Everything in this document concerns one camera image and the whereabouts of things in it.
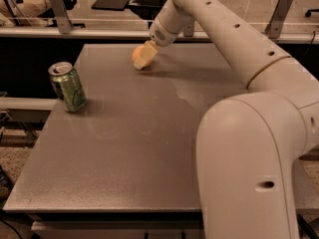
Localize left metal bracket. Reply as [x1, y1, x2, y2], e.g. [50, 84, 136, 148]
[49, 0, 73, 34]

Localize orange fruit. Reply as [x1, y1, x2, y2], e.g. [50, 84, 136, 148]
[132, 46, 152, 70]

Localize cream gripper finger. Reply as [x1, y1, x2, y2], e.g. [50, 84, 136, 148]
[141, 40, 158, 61]

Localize green soda can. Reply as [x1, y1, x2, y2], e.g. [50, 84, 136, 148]
[48, 62, 86, 113]

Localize middle metal bracket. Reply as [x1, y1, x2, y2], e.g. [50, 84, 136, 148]
[183, 23, 194, 37]

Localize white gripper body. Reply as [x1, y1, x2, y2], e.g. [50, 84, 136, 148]
[150, 18, 181, 47]

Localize right metal bracket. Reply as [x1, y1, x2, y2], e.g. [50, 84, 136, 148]
[265, 0, 293, 39]

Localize black office chair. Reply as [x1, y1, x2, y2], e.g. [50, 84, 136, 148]
[91, 0, 166, 27]

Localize metal bracket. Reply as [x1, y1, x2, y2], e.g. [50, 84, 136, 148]
[265, 0, 293, 39]
[49, 0, 73, 34]
[183, 23, 194, 37]

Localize metal rail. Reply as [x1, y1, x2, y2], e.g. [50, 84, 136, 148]
[0, 27, 319, 45]

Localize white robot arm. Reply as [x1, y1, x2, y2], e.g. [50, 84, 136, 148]
[134, 0, 319, 239]

